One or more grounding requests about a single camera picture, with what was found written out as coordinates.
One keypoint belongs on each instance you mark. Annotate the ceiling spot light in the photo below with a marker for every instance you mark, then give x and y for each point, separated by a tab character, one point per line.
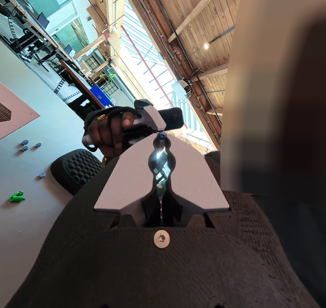
206	46

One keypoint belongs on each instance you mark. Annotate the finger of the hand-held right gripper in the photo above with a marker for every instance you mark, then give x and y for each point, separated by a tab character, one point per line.
150	118

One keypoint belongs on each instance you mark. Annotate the green lego leaf piece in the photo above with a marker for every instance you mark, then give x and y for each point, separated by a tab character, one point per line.
17	197

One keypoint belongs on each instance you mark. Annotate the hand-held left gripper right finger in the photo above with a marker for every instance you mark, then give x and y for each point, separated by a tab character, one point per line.
198	181

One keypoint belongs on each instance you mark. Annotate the blue bin on desk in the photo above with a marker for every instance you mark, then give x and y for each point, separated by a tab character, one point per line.
99	95

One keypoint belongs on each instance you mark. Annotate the ceiling mounted device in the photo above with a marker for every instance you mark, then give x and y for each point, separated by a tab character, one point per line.
181	87

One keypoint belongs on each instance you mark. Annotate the black rounded pad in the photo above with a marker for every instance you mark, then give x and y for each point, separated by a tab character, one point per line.
76	170

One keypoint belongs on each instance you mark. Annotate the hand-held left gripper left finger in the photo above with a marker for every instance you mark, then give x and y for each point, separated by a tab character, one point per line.
127	183

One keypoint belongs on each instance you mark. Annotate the lego instruction booklet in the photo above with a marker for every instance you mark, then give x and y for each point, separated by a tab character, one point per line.
12	112

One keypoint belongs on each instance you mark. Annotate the long wooden desk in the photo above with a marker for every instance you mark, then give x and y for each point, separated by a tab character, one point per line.
30	28

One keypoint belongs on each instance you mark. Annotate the person's right hand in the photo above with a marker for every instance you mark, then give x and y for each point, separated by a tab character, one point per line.
107	132

